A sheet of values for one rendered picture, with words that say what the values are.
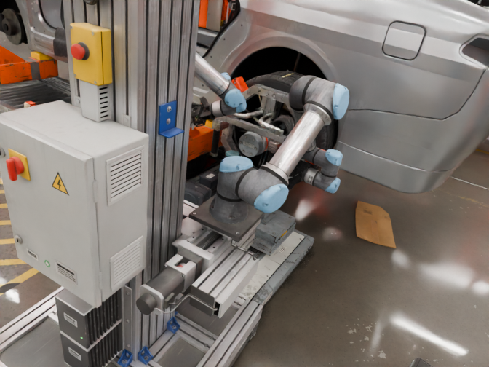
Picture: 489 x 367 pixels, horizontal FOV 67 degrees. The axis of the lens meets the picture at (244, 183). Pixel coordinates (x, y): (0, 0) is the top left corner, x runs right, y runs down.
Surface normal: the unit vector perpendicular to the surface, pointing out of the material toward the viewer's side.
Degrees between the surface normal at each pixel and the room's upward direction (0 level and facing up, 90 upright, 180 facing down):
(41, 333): 0
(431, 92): 90
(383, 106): 90
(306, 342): 0
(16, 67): 90
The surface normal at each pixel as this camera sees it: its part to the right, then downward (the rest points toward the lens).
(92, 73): -0.48, 0.37
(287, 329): 0.15, -0.86
